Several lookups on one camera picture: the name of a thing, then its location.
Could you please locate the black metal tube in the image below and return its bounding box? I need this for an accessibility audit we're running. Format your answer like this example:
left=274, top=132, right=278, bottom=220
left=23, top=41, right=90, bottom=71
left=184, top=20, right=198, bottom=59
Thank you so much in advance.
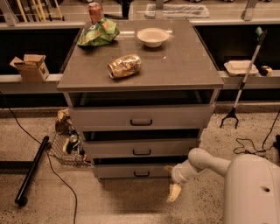
left=15, top=136, right=49, bottom=207

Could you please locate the wire mesh basket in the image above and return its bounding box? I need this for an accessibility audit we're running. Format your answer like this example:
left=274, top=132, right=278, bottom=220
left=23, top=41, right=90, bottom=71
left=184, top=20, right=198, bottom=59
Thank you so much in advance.
left=51, top=130, right=91, bottom=166

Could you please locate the grey drawer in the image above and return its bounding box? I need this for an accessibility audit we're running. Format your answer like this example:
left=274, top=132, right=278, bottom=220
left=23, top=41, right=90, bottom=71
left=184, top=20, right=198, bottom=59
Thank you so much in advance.
left=69, top=105, right=214, bottom=131
left=83, top=138, right=198, bottom=158
left=92, top=164, right=174, bottom=179

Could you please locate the grey drawer cabinet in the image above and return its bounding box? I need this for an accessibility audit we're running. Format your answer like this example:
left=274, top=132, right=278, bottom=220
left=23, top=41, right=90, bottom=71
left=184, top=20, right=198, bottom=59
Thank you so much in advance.
left=58, top=20, right=223, bottom=167

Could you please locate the white paper bowl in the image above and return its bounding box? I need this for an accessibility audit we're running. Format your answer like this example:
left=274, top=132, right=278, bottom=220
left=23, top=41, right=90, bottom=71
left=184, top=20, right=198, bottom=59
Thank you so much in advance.
left=137, top=28, right=169, bottom=48

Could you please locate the crushed golden soda can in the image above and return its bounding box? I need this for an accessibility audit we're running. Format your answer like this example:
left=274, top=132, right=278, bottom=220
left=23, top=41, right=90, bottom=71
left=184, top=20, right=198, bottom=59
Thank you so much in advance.
left=108, top=54, right=142, bottom=79

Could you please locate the crumpled brown paper bag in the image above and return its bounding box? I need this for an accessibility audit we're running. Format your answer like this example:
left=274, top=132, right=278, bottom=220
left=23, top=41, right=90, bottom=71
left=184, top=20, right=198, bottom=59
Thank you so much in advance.
left=55, top=108, right=71, bottom=134

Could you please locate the red soda can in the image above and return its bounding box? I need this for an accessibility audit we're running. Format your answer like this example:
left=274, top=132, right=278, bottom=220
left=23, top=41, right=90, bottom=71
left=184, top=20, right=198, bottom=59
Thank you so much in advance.
left=88, top=2, right=102, bottom=25

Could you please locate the grey middle drawer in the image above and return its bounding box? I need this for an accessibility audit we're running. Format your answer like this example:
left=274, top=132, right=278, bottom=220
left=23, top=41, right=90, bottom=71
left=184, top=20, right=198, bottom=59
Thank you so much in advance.
left=83, top=138, right=198, bottom=158

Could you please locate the yellow black tape measure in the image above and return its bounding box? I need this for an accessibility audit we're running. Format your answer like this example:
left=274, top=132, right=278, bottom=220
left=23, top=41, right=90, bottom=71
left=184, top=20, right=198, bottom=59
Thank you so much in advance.
left=259, top=66, right=272, bottom=76

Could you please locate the grabber reaching tool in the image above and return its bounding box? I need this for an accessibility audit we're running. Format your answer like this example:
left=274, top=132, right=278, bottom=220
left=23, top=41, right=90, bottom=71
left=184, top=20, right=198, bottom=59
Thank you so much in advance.
left=220, top=26, right=267, bottom=128

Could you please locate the white foam takeout tray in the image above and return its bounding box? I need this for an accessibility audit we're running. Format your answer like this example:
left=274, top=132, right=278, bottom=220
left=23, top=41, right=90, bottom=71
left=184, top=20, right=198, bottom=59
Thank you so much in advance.
left=224, top=60, right=250, bottom=76

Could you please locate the grey bottom drawer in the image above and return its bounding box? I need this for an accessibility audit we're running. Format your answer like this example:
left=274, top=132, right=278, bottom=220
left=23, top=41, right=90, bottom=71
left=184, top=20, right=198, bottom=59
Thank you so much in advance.
left=92, top=164, right=174, bottom=179

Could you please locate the small cardboard box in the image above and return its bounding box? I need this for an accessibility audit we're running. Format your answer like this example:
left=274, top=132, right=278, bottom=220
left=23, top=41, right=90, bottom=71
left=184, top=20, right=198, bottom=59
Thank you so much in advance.
left=10, top=54, right=49, bottom=82

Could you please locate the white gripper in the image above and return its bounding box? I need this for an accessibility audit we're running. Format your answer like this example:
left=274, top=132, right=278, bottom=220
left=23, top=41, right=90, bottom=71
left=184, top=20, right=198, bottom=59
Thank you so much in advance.
left=166, top=162, right=198, bottom=203

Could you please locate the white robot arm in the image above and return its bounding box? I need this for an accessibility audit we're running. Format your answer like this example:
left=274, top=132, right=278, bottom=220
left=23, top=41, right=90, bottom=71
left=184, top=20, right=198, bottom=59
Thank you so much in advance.
left=167, top=148, right=280, bottom=224

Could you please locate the black floor cable left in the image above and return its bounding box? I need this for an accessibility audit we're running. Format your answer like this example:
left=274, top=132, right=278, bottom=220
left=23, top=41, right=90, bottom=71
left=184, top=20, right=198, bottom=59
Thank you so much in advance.
left=0, top=90, right=79, bottom=224

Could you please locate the black power adapter cable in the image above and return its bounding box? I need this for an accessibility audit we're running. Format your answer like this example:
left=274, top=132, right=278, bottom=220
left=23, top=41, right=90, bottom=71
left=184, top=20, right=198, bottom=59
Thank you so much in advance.
left=233, top=110, right=280, bottom=156

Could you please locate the clear plastic tray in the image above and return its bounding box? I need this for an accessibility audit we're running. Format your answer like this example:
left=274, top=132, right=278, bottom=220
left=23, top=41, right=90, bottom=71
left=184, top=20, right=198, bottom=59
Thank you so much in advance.
left=144, top=3, right=210, bottom=19

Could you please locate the grey top drawer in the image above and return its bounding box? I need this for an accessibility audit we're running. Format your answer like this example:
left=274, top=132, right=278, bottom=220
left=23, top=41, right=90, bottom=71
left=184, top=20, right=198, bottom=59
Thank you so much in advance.
left=69, top=105, right=214, bottom=131

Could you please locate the green chip bag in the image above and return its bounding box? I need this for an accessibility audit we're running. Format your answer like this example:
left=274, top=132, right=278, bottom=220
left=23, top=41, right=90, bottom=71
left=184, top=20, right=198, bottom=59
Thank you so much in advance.
left=77, top=18, right=120, bottom=46

